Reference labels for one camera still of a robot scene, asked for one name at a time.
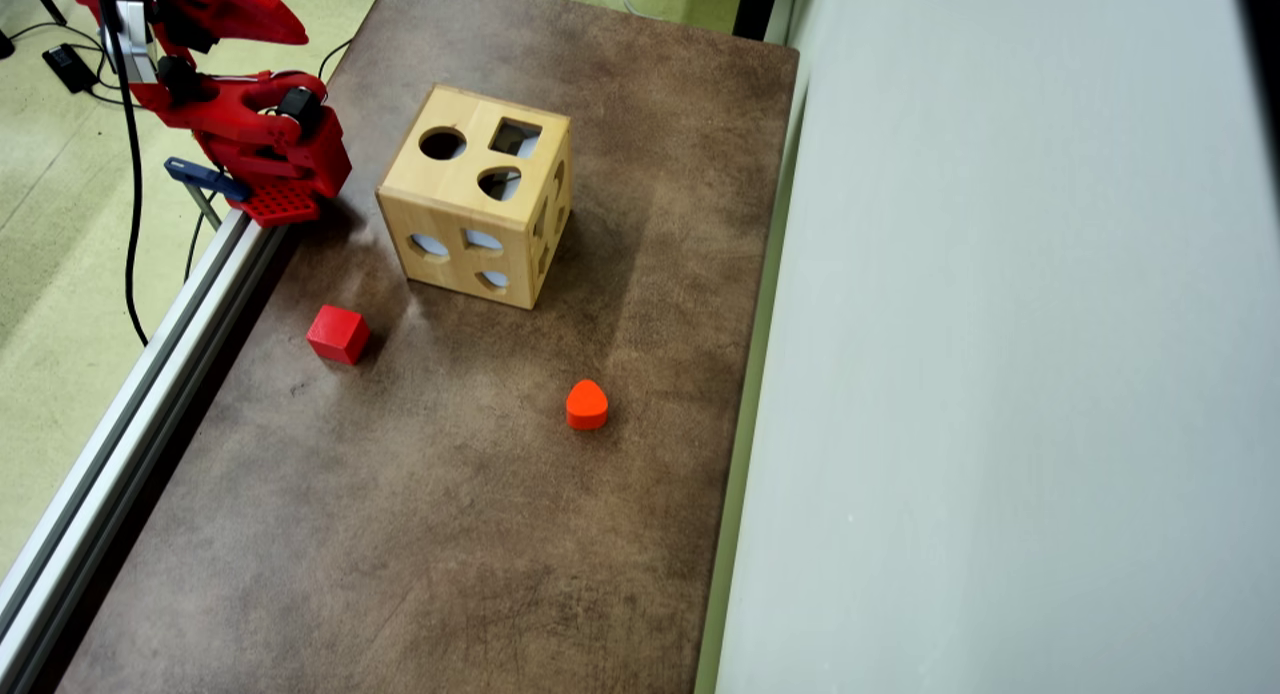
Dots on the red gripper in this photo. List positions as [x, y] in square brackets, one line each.
[240, 14]

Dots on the red cube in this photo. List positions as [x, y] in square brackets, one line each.
[337, 332]

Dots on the red robot arm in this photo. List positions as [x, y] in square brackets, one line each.
[250, 124]

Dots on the wooden shape sorter box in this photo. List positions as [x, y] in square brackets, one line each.
[470, 209]

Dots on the blue clamp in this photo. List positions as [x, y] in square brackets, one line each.
[205, 177]

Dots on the black power adapter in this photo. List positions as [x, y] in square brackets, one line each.
[70, 67]

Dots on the orange rounded block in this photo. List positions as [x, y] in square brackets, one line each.
[586, 404]

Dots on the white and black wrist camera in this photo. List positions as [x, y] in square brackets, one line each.
[135, 39]

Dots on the red perforated base plate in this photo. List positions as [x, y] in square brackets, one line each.
[280, 202]

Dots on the aluminium profile rail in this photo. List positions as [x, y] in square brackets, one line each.
[130, 424]

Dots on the black post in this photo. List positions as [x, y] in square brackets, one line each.
[755, 4]

